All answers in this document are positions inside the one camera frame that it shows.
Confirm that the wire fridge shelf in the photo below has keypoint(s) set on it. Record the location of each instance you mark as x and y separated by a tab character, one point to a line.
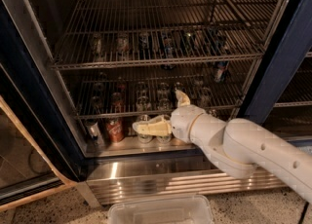
223	29
131	91

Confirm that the middle wire fridge shelf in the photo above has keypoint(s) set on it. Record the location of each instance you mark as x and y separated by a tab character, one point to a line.
131	91

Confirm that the open fridge glass door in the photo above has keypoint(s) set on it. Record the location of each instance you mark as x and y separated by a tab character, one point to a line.
29	105

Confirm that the tall blue can middle shelf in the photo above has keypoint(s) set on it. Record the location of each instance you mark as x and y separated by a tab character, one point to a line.
167	49

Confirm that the blue fridge centre pillar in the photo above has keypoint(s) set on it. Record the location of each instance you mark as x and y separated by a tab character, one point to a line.
284	54

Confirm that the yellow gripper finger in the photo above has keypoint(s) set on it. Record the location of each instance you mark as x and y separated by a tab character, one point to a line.
157	126
182	98

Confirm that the upper wire fridge shelf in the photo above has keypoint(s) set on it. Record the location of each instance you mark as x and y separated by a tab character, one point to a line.
223	29

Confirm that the clear plastic bin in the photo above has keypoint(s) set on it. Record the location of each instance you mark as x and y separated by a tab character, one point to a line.
184	209

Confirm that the white can middle shelf left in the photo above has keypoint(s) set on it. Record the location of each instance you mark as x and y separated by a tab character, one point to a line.
96	47

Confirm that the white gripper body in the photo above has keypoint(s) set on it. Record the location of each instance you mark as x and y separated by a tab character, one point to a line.
182	123

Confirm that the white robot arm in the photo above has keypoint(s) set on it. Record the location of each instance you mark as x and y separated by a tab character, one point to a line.
236	147

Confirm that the red cola can bottom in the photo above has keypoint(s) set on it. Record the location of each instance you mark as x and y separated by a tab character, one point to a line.
114	127

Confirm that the steel fridge base grille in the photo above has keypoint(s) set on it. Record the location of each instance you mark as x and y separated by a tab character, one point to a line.
166	174

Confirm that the silver can bottom left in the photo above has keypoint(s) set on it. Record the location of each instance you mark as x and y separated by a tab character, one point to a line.
94	131

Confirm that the green dark can middle shelf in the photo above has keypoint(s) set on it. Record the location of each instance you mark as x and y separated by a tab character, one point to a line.
187	43

